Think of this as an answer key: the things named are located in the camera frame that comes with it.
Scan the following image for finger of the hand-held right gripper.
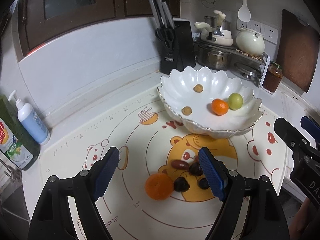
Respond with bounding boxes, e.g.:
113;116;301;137
274;117;320;158
300;116;320;150

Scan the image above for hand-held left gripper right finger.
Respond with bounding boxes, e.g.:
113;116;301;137
198;147;288;240

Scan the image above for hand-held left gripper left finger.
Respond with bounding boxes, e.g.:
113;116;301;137
29;147;120;240

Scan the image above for dark purple grape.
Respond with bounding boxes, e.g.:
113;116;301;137
198;177;210;190
174;177;191;193
189;162;204;176

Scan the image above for white scalloped bowl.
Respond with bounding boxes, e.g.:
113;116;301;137
157;66;264;139

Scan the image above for orange tangerine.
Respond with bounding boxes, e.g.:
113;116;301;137
211;98;229;116
145;173;174;200

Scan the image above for person's right hand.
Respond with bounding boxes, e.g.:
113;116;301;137
292;200;320;240

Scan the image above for red sauce glass jar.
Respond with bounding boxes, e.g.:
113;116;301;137
262;61;283;93

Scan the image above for metal shelf rack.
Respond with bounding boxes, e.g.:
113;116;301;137
194;37;270;89

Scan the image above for bear print silicone mat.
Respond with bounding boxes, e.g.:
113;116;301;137
40;90;288;240

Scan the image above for steel pot lid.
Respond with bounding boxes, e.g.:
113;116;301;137
234;62;262;80

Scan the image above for brown cutting board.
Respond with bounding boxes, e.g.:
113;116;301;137
275;9;320;93

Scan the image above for wooden trivet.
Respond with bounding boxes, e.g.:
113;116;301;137
236;50;265;60

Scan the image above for white blue pump bottle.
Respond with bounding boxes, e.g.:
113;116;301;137
9;90;50;145

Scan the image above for cream casserole pot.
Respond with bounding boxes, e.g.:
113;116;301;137
236;27;265;56

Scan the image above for green dish soap bottle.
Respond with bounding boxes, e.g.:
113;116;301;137
0;94;40;171

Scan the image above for steel tap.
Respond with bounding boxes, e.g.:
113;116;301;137
0;160;23;183

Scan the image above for steel stockpot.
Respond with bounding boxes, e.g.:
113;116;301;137
197;45;233;71

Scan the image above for cream saucepan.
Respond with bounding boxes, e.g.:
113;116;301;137
194;21;233;47

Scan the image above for white rice paddle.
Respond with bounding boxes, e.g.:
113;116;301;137
237;0;252;22

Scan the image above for black knife block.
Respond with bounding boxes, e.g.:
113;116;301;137
160;18;196;75

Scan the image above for black kitchen scissors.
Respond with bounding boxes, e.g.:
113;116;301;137
154;27;175;50

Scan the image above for dark wooden cabinet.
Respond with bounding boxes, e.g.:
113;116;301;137
17;0;182;60

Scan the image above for small steel pot cream handle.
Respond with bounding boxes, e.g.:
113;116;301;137
204;10;232;30

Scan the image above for steel handle knife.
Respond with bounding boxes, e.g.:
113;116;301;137
148;0;162;28
155;0;169;28
161;1;175;29

